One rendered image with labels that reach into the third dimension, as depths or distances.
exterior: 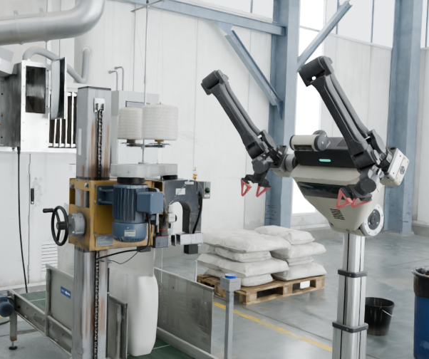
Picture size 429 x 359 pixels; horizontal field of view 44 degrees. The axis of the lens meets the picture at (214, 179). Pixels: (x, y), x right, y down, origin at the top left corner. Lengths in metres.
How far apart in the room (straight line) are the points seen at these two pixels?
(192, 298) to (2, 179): 2.55
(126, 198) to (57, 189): 3.03
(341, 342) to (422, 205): 8.49
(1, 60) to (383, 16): 7.94
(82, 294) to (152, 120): 0.86
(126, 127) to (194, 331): 1.26
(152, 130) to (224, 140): 5.65
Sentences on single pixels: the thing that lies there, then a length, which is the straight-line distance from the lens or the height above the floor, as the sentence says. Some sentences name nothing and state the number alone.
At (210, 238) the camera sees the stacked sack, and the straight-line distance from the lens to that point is 5.67.
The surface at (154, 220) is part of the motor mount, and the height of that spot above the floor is 1.17.
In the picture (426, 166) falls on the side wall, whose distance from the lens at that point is 11.00.
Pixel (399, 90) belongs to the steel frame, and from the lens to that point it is 11.13.
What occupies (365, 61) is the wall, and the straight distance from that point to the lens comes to 10.53.
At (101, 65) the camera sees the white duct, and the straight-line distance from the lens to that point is 5.88.
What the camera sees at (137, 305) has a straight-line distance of 2.94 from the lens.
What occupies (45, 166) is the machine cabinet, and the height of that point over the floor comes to 1.30.
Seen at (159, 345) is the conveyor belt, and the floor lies 0.38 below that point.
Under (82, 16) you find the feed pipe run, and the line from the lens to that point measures 4.97.
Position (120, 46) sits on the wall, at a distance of 7.15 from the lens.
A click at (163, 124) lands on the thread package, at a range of 2.37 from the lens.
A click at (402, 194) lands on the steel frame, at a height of 0.77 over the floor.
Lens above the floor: 1.49
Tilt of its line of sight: 3 degrees down
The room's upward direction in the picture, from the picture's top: 2 degrees clockwise
